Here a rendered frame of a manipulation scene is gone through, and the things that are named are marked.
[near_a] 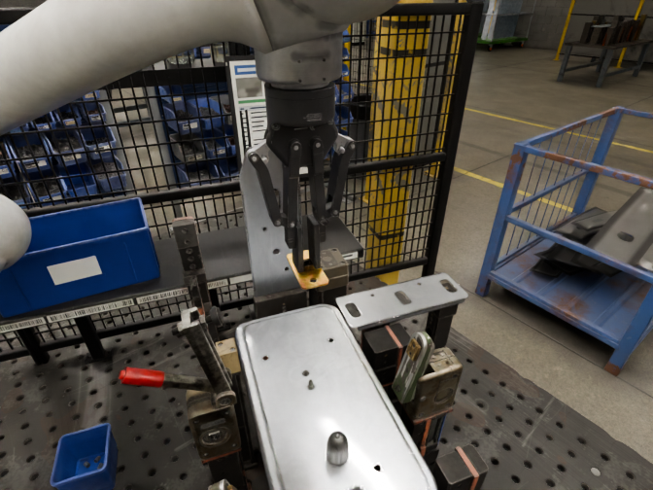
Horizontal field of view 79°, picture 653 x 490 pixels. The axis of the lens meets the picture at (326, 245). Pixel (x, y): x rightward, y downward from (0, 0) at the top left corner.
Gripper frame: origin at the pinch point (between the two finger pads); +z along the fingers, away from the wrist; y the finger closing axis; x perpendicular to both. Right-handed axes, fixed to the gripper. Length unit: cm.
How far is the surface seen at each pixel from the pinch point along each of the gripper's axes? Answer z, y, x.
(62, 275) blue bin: 19, -41, 35
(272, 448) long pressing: 29.1, -8.9, -8.7
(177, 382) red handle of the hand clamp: 18.4, -20.0, -0.9
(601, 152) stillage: 63, 248, 134
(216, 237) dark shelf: 26, -9, 50
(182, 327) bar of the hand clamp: 7.9, -17.4, -1.6
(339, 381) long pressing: 29.2, 5.0, -0.9
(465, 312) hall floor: 129, 122, 90
